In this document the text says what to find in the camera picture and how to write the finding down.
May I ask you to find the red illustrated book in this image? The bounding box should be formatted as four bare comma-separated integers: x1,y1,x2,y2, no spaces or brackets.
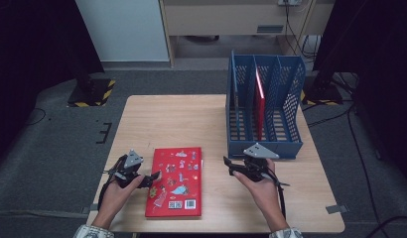
145,147,204,218
255,67,267,142

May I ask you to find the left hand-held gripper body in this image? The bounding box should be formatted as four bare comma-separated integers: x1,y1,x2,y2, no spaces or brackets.
108,149,144,189

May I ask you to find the right hand-held gripper cable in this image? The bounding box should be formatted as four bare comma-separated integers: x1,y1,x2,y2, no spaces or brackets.
267,167,290,219

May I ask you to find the white panel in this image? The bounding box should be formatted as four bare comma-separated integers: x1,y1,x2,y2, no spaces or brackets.
74,0,170,62

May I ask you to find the dark curtain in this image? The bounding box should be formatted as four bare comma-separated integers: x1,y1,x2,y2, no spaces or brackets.
312,0,407,186

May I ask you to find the person's right hand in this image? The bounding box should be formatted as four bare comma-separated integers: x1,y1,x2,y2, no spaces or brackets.
232,159,283,216

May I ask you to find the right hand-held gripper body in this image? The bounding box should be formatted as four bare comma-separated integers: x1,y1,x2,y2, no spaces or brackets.
239,142,280,182

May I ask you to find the person's left hand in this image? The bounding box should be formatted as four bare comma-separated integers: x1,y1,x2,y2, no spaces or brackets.
91,176,145,229

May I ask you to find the grey tape piece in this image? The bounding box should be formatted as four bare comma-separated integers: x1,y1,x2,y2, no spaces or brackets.
81,203,100,214
325,204,349,215

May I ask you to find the black hanging cable bundle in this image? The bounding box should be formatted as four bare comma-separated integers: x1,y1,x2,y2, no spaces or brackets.
284,3,322,63

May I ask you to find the hand-held gripper cable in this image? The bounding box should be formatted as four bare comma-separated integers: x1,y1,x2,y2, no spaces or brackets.
267,167,290,219
96,157,125,212

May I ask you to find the black floor cable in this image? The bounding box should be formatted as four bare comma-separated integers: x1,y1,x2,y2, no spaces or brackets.
24,107,47,127
366,216,407,238
346,105,381,238
307,108,349,128

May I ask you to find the beige cabinet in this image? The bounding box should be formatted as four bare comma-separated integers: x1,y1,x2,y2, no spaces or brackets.
158,0,337,67

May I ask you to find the blue plastic file rack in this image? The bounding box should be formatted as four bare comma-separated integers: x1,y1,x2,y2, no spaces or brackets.
225,54,307,161

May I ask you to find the left hand-held gripper cable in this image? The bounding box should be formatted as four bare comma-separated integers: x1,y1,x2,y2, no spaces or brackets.
96,157,125,212

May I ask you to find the black yellow striped stand base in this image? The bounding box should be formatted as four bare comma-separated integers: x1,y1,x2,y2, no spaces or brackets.
300,75,344,107
67,77,116,108

